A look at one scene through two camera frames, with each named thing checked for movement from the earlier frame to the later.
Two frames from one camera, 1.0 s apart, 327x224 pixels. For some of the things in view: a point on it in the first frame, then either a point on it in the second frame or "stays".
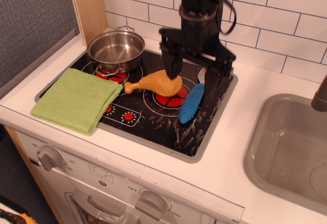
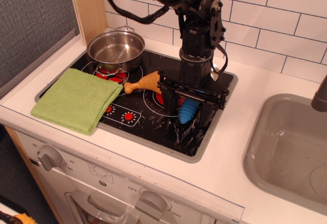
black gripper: (200, 35) -> (194, 74)
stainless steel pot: (120, 49) stays
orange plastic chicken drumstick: (158, 82) stays
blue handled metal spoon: (193, 100) stays
